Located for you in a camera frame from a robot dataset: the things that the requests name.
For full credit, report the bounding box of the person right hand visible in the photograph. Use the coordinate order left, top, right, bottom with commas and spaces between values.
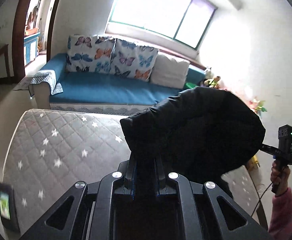
270, 160, 291, 197

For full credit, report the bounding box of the blue sofa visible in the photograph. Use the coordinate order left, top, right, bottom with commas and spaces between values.
28, 52, 207, 116

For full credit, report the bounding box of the butterfly pillow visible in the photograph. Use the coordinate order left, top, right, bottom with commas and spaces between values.
66, 35, 115, 74
110, 39, 158, 82

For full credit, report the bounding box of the green framed window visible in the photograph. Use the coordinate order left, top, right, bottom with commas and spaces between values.
109, 0, 217, 49

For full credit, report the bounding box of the pink sleeved right forearm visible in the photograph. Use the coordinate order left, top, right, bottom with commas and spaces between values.
268, 187, 292, 240

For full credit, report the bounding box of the left butterfly pillow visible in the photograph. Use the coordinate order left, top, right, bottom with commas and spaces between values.
66, 35, 115, 74

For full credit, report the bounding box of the grey star quilted mattress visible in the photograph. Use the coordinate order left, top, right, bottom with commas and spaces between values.
1, 108, 263, 235

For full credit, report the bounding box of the green plastic bowl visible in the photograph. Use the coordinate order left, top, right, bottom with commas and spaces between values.
184, 82, 197, 89

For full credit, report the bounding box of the white plain pillow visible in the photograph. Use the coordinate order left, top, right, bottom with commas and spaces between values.
150, 53, 190, 89

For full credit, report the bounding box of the brown wooden door frame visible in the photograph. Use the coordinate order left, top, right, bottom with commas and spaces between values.
11, 0, 60, 83

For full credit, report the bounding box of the blue white cabinet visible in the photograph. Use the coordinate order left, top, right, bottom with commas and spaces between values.
24, 32, 40, 67

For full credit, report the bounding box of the black puffer down jacket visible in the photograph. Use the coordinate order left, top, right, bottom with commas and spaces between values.
120, 87, 266, 193

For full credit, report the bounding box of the black tablet device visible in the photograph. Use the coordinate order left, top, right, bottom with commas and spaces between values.
0, 182, 20, 233

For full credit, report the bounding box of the brown plush toy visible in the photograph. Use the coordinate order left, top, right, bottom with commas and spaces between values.
203, 76, 221, 89

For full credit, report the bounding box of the right butterfly pillow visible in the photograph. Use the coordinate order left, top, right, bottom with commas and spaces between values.
110, 39, 158, 82

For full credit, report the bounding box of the paper pinwheel on wall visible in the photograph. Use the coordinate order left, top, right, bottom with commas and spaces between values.
249, 98, 267, 117

